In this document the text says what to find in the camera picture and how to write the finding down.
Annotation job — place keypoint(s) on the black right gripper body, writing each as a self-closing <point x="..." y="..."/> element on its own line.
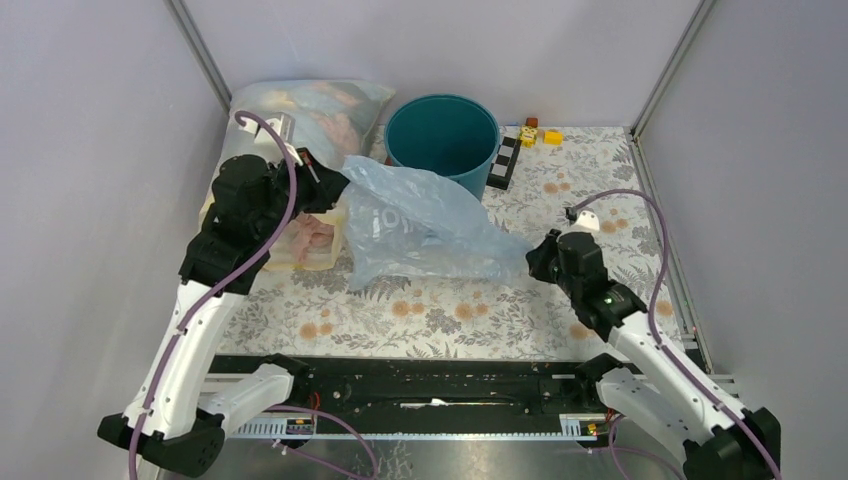
<point x="547" y="267"/>

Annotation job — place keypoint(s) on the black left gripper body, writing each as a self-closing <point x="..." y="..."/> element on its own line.
<point x="306" y="197"/>

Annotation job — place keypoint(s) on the light blue plastic trash bag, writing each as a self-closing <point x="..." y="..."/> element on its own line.
<point x="415" y="223"/>

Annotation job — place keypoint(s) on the teal plastic trash bin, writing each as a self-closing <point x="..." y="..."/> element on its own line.
<point x="450" y="135"/>

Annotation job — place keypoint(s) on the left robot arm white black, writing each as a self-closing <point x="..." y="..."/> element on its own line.
<point x="168" y="423"/>

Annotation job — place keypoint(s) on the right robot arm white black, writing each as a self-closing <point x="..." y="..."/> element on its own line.
<point x="710" y="432"/>

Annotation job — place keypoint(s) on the large clear bag of trash bags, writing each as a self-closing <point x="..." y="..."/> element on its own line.
<point x="332" y="119"/>

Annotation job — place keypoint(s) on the black framed checkerboard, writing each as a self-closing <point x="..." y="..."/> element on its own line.
<point x="503" y="165"/>

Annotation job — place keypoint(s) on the floral patterned table mat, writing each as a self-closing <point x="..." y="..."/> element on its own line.
<point x="314" y="313"/>

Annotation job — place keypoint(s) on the yellow toy brick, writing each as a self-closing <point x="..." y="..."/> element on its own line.
<point x="552" y="137"/>

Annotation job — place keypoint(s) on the yellow owl toy figure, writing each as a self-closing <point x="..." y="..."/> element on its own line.
<point x="528" y="136"/>

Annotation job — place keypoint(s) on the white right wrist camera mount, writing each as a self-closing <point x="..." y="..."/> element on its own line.
<point x="583" y="220"/>

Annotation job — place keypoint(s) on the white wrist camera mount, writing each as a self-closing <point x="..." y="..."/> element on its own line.
<point x="268" y="132"/>
<point x="583" y="220"/>

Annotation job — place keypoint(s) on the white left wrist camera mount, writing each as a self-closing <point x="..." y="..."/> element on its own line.
<point x="268" y="132"/>

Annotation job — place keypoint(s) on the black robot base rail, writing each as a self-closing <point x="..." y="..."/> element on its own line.
<point x="426" y="399"/>

